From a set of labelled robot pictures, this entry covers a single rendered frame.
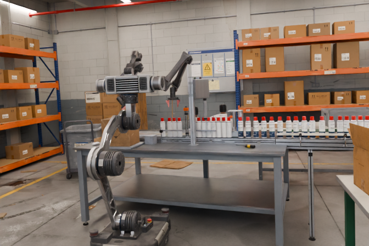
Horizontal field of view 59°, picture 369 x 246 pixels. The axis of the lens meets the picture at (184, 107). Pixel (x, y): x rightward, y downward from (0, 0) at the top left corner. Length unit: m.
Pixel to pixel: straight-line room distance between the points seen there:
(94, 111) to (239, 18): 3.79
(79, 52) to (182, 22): 2.78
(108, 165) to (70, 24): 6.98
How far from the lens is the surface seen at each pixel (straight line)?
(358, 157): 2.14
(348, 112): 4.54
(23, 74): 7.17
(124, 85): 2.76
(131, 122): 2.75
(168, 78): 2.91
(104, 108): 6.83
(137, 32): 8.22
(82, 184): 3.63
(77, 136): 5.45
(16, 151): 6.94
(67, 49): 9.03
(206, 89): 3.22
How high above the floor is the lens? 1.42
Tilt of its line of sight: 4 degrees down
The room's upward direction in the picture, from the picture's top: 3 degrees counter-clockwise
